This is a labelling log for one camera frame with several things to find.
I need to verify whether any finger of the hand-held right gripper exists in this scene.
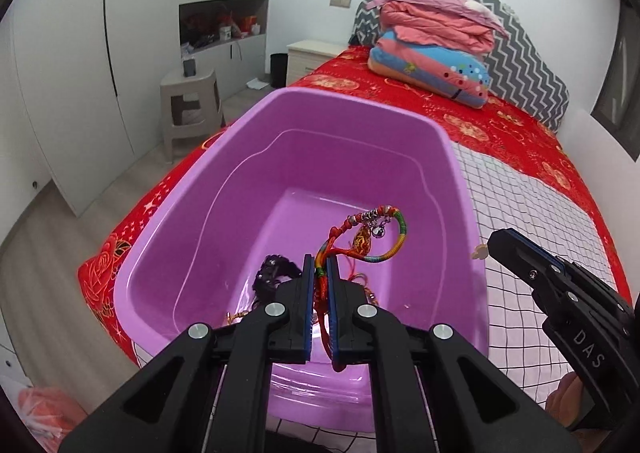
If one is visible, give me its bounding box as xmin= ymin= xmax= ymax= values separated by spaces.
xmin=507 ymin=228 xmax=572 ymax=272
xmin=487 ymin=229 xmax=567 ymax=295

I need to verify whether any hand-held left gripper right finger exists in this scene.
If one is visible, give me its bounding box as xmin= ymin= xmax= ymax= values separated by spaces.
xmin=326 ymin=258 xmax=583 ymax=453

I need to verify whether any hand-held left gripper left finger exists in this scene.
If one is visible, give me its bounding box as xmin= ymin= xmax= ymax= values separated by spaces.
xmin=57 ymin=254 xmax=317 ymax=453

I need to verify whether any black strap bracelet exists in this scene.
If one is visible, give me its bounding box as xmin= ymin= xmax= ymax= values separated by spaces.
xmin=252 ymin=255 xmax=303 ymax=306

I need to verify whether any red rainbow braided bracelet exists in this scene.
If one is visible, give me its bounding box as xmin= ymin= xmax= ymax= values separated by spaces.
xmin=314 ymin=205 xmax=408 ymax=374

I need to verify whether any purple plastic tub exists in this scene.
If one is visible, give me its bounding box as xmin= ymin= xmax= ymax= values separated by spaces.
xmin=114 ymin=87 xmax=490 ymax=434

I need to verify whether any person's right hand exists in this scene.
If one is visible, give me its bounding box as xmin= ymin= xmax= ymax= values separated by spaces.
xmin=545 ymin=373 xmax=598 ymax=431

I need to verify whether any grey chevron headboard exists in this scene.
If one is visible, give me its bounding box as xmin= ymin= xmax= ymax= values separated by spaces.
xmin=350 ymin=0 xmax=571 ymax=131

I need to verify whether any folded blue and pink quilt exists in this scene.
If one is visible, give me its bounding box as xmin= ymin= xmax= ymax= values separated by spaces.
xmin=367 ymin=29 xmax=493 ymax=110

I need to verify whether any red patterned bedsheet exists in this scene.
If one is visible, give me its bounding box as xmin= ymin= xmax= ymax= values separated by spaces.
xmin=77 ymin=44 xmax=633 ymax=369

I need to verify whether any beige plastic stool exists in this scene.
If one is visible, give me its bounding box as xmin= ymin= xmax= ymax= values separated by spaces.
xmin=160 ymin=68 xmax=226 ymax=164

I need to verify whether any black waste bin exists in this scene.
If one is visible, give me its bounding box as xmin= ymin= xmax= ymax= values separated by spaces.
xmin=270 ymin=53 xmax=290 ymax=88

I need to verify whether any cream nightstand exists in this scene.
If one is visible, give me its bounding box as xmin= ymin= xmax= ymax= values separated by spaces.
xmin=286 ymin=39 xmax=348 ymax=88

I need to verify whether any clutter of small items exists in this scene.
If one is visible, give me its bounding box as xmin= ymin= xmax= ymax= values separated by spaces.
xmin=181 ymin=8 xmax=263 ymax=51

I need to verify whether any white wardrobe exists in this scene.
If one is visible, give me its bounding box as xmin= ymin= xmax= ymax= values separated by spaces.
xmin=0 ymin=0 xmax=278 ymax=218

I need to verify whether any red cord bracelet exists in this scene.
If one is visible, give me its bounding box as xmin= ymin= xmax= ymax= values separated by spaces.
xmin=347 ymin=272 xmax=382 ymax=306

